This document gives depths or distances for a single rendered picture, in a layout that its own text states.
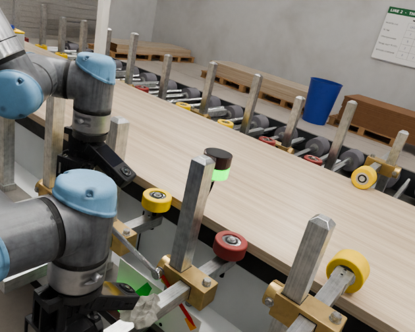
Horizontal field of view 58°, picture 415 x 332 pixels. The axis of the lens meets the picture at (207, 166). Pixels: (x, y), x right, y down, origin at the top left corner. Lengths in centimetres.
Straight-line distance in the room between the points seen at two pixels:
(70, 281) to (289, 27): 841
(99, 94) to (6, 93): 19
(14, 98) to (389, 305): 82
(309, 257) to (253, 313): 44
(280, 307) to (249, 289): 33
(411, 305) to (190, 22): 980
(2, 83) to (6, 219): 26
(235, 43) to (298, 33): 162
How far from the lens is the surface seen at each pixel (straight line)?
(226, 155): 76
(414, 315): 95
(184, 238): 79
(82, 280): 51
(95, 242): 48
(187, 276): 83
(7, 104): 64
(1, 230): 43
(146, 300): 77
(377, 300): 93
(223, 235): 92
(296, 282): 68
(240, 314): 109
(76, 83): 76
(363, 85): 804
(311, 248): 64
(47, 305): 53
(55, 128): 108
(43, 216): 44
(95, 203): 45
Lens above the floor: 139
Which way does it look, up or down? 22 degrees down
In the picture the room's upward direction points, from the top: 13 degrees clockwise
